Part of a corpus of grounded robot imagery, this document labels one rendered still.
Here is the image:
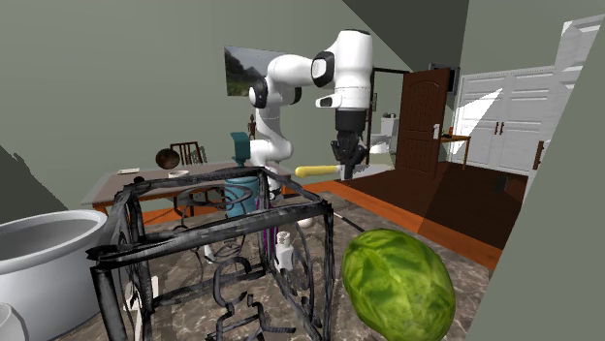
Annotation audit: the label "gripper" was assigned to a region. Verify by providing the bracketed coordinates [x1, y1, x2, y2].
[330, 108, 369, 181]

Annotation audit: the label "yellow handled knife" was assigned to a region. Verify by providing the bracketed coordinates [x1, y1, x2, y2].
[294, 163, 375, 180]

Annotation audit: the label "white toilet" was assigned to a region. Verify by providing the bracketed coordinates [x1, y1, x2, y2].
[367, 112, 401, 156]

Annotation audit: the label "brown wooden door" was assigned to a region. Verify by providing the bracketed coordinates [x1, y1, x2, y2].
[394, 67, 453, 179]

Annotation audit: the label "teal pump bottle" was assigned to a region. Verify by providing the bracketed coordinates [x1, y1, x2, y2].
[223, 131, 262, 219]

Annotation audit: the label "small wooden side table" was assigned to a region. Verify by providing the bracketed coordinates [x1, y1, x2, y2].
[438, 133, 473, 171]

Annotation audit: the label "small white shaker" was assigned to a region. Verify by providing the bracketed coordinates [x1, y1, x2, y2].
[274, 231, 297, 272]

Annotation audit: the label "green cabbage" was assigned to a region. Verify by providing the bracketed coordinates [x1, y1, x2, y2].
[340, 228, 458, 341]

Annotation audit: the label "dark wooden chair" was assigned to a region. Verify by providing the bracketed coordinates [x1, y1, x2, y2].
[169, 140, 207, 167]

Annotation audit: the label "white closet doors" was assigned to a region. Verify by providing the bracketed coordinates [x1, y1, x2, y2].
[447, 65, 563, 177]

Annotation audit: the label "brown dining table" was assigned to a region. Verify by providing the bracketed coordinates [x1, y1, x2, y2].
[80, 146, 295, 217]

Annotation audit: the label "white panel door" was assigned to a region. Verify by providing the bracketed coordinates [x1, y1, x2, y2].
[523, 14, 605, 205]

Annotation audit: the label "large white bowl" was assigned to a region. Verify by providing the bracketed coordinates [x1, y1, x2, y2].
[0, 208, 110, 341]

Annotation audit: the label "landscape wall picture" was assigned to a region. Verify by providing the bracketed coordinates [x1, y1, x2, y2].
[222, 45, 291, 99]

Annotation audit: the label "black wire rack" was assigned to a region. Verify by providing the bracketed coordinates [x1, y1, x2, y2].
[85, 166, 337, 341]

